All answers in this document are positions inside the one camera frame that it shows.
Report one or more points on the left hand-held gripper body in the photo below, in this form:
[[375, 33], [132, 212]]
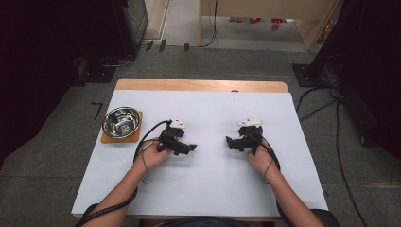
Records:
[[170, 138]]

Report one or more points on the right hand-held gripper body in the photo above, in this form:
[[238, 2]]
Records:
[[250, 137]]

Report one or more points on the person's right hand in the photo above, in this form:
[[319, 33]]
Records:
[[260, 160]]

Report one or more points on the person's left hand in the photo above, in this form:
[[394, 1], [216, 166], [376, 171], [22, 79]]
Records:
[[151, 157]]

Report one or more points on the white table cover sheet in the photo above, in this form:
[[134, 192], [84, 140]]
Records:
[[208, 176]]

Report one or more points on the stainless steel bowl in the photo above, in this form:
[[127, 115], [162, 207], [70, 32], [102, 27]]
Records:
[[121, 122]]

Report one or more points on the square brown cork mat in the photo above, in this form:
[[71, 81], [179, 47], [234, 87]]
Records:
[[108, 139]]

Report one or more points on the wooden table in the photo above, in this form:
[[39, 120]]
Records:
[[201, 85]]

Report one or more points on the person's dark clothing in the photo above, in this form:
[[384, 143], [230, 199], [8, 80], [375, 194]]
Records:
[[205, 222]]

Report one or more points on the red item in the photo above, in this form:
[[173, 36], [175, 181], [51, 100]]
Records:
[[255, 20], [277, 22]]

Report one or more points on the dark glass-front cabinet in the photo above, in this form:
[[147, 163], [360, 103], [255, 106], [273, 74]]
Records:
[[138, 22]]

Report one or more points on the beige wooden desk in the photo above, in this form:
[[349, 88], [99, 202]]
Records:
[[268, 8]]

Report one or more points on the black curtain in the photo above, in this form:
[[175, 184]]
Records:
[[365, 47], [38, 63]]

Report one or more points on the black stand base plate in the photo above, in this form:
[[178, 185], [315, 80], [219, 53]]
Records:
[[307, 77], [94, 75]]

